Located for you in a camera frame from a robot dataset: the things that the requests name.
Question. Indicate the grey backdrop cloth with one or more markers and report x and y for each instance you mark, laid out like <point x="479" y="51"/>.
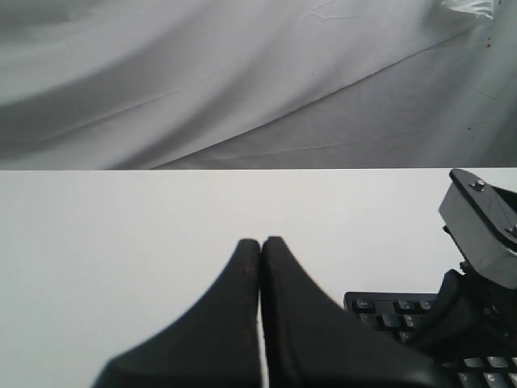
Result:
<point x="97" y="85"/>

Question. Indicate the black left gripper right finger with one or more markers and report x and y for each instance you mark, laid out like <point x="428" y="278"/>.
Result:
<point x="312" y="342"/>

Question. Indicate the black acer keyboard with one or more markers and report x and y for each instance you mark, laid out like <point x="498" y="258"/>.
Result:
<point x="398" y="315"/>

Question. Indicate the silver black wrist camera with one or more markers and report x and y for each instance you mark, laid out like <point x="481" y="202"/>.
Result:
<point x="481" y="218"/>

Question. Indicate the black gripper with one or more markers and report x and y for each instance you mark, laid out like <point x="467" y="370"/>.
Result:
<point x="470" y="316"/>

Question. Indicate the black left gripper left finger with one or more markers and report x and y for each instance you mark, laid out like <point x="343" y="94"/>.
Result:
<point x="214" y="344"/>

